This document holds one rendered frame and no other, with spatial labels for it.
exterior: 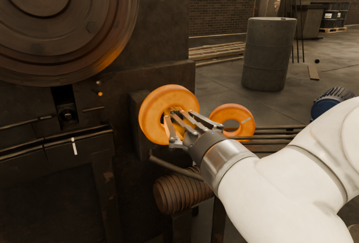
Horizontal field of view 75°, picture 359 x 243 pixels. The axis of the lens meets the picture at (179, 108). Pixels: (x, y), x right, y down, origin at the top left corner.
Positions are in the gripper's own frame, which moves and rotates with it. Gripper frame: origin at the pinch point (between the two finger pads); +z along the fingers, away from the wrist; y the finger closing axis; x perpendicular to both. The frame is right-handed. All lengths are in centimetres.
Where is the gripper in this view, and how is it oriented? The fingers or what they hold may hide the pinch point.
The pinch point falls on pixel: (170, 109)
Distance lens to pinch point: 57.6
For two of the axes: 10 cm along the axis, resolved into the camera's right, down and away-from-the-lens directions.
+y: 8.9, -1.9, 4.2
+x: 0.3, -8.9, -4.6
